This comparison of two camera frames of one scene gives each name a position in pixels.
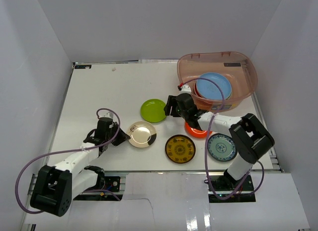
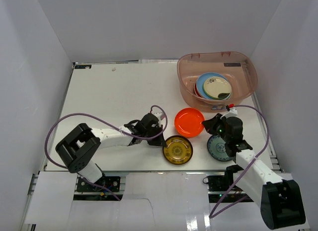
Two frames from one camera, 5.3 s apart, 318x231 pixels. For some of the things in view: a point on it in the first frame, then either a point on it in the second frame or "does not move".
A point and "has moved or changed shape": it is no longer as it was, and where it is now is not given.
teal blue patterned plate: [222, 147] does not move
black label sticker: [82, 66] does not move
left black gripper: [117, 135] to [154, 132]
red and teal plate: [197, 94] does not move
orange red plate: [196, 132] has moved or changed shape
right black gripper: [172, 102] to [209, 125]
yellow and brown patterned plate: [180, 148] does not move
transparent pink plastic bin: [219, 81] does not move
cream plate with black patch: [142, 134] has moved or changed shape
